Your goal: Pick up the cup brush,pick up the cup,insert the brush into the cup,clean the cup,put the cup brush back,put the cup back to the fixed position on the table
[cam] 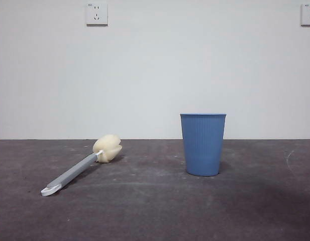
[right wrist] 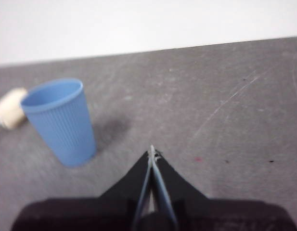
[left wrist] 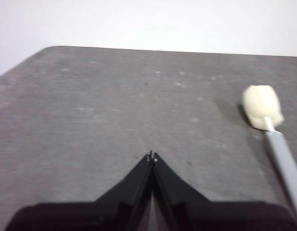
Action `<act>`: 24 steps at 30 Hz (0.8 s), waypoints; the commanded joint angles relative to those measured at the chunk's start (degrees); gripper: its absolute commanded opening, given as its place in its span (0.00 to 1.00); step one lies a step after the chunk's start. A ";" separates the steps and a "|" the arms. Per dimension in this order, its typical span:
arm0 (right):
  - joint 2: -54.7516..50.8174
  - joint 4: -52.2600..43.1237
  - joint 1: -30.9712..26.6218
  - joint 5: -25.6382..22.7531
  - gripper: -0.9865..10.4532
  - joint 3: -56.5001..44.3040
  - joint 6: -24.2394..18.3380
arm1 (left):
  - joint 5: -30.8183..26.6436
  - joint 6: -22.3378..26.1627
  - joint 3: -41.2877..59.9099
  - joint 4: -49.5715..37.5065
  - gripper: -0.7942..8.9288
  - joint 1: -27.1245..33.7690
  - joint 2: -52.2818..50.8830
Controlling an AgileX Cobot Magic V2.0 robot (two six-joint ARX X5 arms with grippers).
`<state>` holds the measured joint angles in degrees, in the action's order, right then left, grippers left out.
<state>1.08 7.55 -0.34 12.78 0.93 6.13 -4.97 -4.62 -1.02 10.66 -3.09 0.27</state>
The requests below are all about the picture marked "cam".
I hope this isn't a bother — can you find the cup brush with sponge head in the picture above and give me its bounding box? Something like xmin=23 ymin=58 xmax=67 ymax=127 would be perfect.
xmin=40 ymin=134 xmax=123 ymax=197

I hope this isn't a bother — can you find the blue ribbed plastic cup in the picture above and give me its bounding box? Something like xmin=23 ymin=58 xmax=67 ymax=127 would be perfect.
xmin=179 ymin=112 xmax=227 ymax=177

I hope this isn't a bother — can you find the white wall socket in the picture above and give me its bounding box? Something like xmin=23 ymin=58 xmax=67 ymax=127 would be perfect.
xmin=300 ymin=4 xmax=310 ymax=27
xmin=85 ymin=3 xmax=109 ymax=26

